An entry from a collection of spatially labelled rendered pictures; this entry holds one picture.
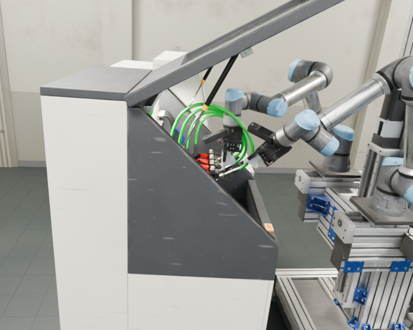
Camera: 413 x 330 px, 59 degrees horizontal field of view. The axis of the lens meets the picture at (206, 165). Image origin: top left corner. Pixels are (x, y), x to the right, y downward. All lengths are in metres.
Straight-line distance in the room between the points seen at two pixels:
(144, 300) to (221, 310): 0.32
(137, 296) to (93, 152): 0.62
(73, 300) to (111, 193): 0.51
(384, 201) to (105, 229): 1.13
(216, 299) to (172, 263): 0.24
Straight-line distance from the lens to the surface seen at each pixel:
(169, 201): 1.34
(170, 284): 1.53
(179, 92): 1.92
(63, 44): 4.46
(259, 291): 1.57
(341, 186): 2.15
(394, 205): 1.70
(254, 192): 1.88
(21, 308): 2.70
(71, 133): 1.31
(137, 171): 1.30
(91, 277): 1.57
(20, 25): 4.58
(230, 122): 1.56
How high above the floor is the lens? 1.71
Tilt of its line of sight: 20 degrees down
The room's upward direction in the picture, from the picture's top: 4 degrees clockwise
